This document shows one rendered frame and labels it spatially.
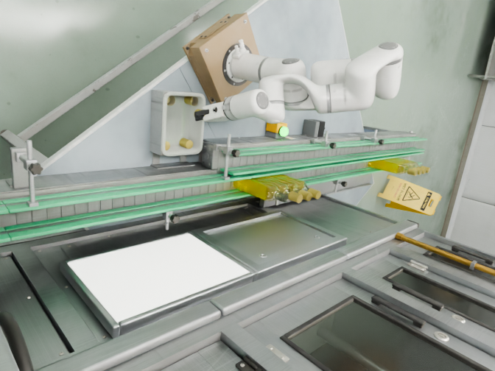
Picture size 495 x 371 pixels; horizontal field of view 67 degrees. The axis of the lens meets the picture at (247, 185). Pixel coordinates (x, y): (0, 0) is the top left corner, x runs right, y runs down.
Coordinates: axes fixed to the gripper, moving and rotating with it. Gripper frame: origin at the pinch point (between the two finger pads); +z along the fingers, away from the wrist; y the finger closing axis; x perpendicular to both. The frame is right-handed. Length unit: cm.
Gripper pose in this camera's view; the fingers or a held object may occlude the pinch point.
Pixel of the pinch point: (203, 115)
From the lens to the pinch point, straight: 131.8
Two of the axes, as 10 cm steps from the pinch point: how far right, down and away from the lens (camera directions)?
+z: -6.7, 0.1, 7.4
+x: -1.1, -9.9, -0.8
